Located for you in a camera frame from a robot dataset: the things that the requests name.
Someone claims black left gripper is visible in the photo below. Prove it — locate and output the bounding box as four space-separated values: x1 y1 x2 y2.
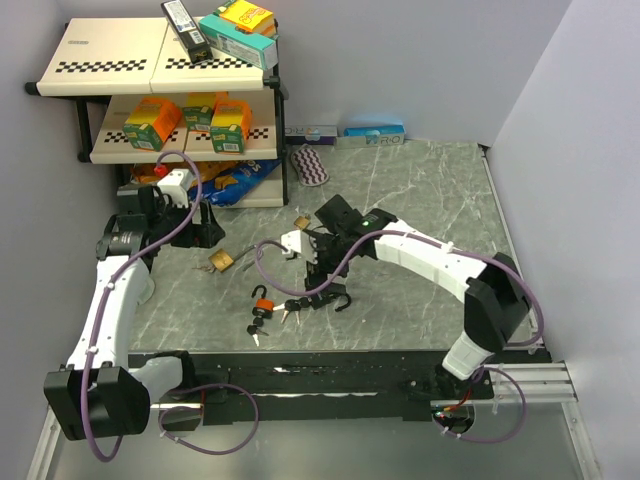
148 196 224 248

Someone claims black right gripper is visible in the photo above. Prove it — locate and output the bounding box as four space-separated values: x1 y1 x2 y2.
305 230 354 297

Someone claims orange black padlock with keys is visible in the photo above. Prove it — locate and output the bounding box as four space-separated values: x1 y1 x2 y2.
246 284 275 347

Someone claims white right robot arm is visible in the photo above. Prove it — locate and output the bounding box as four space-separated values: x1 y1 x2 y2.
283 195 536 399

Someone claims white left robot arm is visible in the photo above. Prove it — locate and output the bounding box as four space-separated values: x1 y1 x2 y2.
44 181 225 441

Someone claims large brass padlock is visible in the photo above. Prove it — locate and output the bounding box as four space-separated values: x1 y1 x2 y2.
193 244 256 274

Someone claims blue snack bag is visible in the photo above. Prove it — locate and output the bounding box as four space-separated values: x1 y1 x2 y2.
196 159 281 207

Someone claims small brass padlock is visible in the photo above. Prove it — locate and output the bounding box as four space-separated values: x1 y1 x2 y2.
294 215 311 231

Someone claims orange snack bag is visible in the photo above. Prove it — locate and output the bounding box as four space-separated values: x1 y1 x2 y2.
130 164 168 184

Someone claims orange green box right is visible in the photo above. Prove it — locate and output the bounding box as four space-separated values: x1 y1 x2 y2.
210 100 253 154

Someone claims orange green box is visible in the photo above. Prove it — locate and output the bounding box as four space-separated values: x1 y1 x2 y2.
122 97 182 152
210 100 253 154
182 91 228 132

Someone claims purple striped sponge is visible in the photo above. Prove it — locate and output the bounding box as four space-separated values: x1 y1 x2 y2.
290 145 329 187

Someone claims orange green box middle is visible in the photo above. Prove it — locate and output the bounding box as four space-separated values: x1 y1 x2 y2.
182 91 228 132

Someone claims orange green box left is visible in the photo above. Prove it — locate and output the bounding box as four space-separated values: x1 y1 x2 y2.
122 97 182 152

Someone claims purple white toothpaste box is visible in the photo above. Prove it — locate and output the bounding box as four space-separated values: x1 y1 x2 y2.
285 125 338 146

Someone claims blue white toothpaste box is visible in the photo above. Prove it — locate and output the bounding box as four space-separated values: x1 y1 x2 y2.
334 125 405 149

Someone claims black long box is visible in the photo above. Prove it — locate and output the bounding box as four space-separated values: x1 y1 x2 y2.
161 0 213 64

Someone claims cream black shelf rack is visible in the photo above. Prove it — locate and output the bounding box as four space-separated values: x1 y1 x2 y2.
24 17 288 181

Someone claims teal white box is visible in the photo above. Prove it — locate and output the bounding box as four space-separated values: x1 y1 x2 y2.
198 14 279 71

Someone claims orange yellow top box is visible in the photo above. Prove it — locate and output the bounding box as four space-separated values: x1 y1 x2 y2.
213 0 277 38

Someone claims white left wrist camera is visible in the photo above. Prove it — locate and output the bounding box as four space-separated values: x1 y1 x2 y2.
154 165 195 208

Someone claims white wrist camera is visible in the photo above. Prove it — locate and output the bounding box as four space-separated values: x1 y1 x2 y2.
154 165 195 208
280 229 317 264

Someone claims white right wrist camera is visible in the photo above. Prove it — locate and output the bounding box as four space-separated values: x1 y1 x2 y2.
280 229 317 264

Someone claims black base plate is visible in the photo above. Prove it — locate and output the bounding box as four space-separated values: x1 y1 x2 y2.
127 349 551 426

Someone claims aluminium frame rail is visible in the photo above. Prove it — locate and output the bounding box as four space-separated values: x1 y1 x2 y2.
489 363 577 404

